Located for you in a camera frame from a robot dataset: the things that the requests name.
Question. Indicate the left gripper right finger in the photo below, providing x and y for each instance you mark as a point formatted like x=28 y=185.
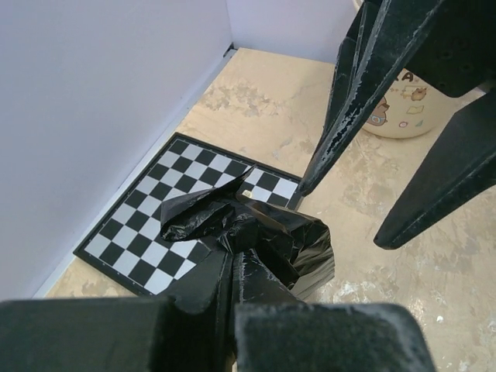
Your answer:
x=274 y=331

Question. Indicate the beige round trash bin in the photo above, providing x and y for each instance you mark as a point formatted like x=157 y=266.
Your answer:
x=386 y=99

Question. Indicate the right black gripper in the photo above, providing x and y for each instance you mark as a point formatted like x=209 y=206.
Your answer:
x=457 y=55

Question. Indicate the black trash bag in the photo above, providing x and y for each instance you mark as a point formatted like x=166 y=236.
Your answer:
x=296 y=248

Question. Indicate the white chess piece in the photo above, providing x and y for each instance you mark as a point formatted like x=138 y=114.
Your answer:
x=247 y=194

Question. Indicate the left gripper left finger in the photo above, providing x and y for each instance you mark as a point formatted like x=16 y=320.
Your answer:
x=182 y=329

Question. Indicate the black white chessboard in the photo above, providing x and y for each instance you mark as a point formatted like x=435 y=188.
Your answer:
x=127 y=245

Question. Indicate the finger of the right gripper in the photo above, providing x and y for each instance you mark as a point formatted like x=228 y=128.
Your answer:
x=459 y=166

